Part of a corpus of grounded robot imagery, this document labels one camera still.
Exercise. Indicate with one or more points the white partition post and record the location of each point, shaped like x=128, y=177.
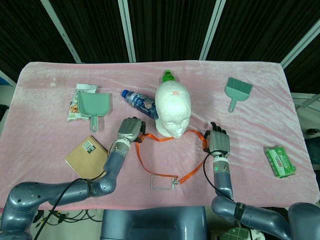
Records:
x=300, y=42
x=212, y=30
x=62, y=35
x=127, y=32

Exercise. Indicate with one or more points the teal plastic dustpan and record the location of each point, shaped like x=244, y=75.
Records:
x=93, y=103

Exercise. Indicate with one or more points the clear badge holder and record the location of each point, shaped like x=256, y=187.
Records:
x=162, y=182

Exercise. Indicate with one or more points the green cutting mat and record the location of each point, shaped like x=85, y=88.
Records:
x=236, y=233

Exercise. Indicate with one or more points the right five-finger robot hand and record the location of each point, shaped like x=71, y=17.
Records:
x=219, y=141

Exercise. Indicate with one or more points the green tissue packet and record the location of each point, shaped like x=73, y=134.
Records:
x=280, y=161

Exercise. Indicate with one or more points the pink velvet table cloth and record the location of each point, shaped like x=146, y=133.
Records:
x=250, y=140

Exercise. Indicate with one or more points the white foam mannequin head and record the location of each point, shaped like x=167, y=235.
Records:
x=172, y=107

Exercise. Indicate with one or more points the brown spiral notebook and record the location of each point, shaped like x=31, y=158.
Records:
x=85, y=157

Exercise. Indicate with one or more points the blue water bottle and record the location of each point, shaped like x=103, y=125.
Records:
x=140, y=101

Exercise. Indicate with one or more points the green-capped bottle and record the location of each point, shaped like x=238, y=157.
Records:
x=168, y=77

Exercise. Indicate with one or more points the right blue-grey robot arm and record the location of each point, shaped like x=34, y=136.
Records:
x=222, y=180

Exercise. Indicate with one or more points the nut snack packet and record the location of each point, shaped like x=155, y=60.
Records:
x=73, y=107

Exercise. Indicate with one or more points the white metal shelf frame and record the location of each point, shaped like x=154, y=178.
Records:
x=306, y=100

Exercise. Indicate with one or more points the left five-finger robot hand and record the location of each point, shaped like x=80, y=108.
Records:
x=128, y=127

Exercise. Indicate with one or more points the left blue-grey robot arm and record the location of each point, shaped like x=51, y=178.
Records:
x=110, y=180

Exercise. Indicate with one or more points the blue-grey robot torso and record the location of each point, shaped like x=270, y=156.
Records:
x=152, y=225

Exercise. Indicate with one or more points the teal hand brush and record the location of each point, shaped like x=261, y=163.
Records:
x=237, y=90

